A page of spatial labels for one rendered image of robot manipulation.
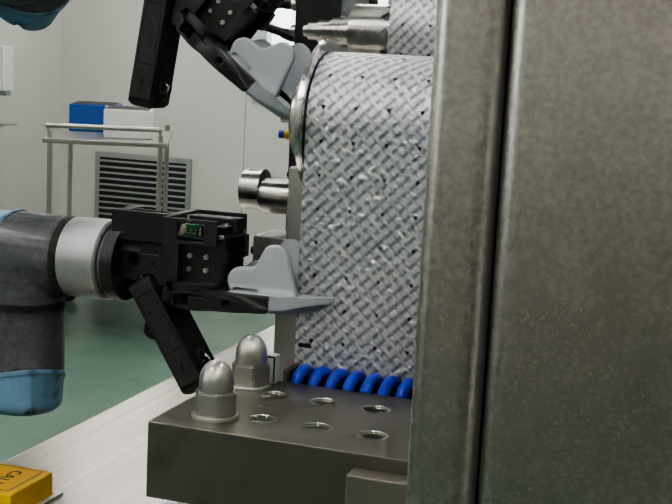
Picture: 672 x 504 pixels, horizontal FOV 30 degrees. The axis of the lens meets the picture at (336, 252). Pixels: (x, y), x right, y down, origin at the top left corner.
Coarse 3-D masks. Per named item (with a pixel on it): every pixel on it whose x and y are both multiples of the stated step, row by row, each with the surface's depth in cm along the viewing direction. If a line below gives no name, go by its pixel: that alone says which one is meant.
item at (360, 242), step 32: (320, 192) 109; (352, 192) 108; (384, 192) 107; (416, 192) 106; (320, 224) 109; (352, 224) 108; (384, 224) 107; (416, 224) 106; (320, 256) 110; (352, 256) 109; (384, 256) 108; (416, 256) 107; (320, 288) 110; (352, 288) 109; (384, 288) 108; (416, 288) 107; (320, 320) 110; (352, 320) 109; (384, 320) 108; (416, 320) 108; (320, 352) 111; (352, 352) 110; (384, 352) 109
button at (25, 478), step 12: (0, 468) 114; (12, 468) 114; (24, 468) 114; (0, 480) 111; (12, 480) 111; (24, 480) 111; (36, 480) 111; (48, 480) 113; (0, 492) 108; (12, 492) 108; (24, 492) 109; (36, 492) 111; (48, 492) 113
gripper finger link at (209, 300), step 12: (192, 300) 110; (204, 300) 109; (216, 300) 109; (228, 300) 109; (240, 300) 109; (252, 300) 109; (264, 300) 109; (228, 312) 108; (240, 312) 109; (252, 312) 109; (264, 312) 109
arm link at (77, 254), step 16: (80, 224) 115; (96, 224) 115; (64, 240) 114; (80, 240) 114; (96, 240) 113; (64, 256) 114; (80, 256) 113; (96, 256) 113; (64, 272) 114; (80, 272) 114; (96, 272) 114; (64, 288) 115; (80, 288) 115; (96, 288) 114
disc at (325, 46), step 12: (324, 48) 112; (336, 48) 115; (312, 60) 109; (312, 72) 109; (300, 84) 108; (300, 96) 108; (300, 108) 108; (300, 120) 108; (300, 132) 108; (300, 144) 108; (300, 156) 109; (300, 168) 109; (300, 180) 110
